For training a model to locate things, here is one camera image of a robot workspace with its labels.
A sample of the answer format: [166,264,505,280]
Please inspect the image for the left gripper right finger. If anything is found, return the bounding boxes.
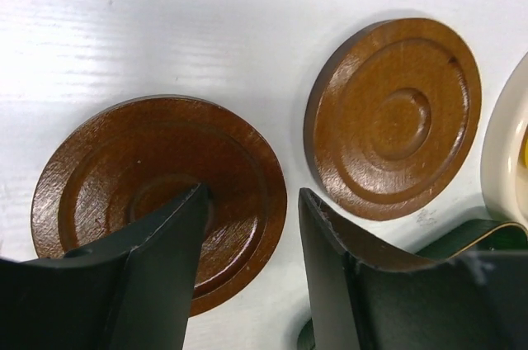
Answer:
[297,187,528,350]

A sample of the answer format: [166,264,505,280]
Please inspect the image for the dark green serving tray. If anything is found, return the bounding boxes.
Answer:
[295,217,528,350]

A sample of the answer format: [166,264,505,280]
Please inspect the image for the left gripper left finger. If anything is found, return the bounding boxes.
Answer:
[1,185,209,349]

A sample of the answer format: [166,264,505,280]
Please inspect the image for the cream three-tier dessert stand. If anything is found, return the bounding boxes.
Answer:
[480,57,527,225]

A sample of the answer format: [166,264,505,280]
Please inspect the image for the brown coaster front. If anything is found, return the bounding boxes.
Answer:
[325,203,434,263]

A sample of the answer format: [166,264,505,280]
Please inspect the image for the orange glazed donut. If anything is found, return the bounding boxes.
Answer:
[518,129,528,168]

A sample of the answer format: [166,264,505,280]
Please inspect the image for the brown coaster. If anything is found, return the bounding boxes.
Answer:
[31,96,287,315]
[304,17,482,221]
[325,203,434,263]

